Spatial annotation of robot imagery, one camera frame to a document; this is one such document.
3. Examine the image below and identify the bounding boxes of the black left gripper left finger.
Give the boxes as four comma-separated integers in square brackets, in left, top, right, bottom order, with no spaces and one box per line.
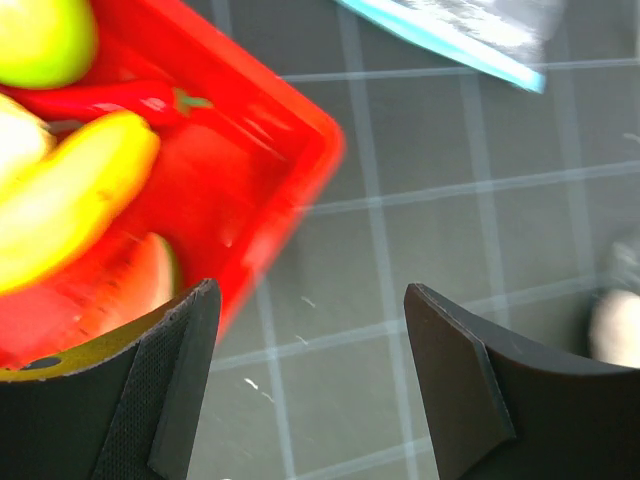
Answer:
[1,279,221,479]

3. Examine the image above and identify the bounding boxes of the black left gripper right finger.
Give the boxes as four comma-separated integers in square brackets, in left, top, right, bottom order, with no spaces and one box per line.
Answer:
[404,284,639,479]

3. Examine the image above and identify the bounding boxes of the clear bag orange zipper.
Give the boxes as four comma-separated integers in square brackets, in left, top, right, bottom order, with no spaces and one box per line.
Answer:
[589,238,639,369]

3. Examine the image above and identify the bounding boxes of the clear bag blue zipper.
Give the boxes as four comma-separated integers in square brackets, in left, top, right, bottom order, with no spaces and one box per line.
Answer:
[341,0,566,93]

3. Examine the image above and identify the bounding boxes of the watermelon slice toy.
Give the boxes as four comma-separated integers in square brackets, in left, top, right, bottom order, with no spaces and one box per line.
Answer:
[1,233,180,370]

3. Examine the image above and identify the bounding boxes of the black grid cutting mat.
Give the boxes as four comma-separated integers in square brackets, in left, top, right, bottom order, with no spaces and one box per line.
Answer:
[189,1,639,479]

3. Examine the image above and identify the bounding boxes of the yellow banana bunch toy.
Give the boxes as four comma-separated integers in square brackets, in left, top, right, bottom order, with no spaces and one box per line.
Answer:
[1,110,160,294]

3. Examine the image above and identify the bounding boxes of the red plastic fruit tray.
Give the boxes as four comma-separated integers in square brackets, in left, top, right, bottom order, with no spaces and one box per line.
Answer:
[0,0,346,371]

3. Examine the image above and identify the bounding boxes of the red chili pepper toy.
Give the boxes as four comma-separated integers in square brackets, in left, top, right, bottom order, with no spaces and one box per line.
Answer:
[1,79,213,128]

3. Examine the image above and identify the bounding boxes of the green apple toy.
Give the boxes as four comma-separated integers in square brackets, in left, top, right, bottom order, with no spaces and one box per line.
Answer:
[1,0,99,89]

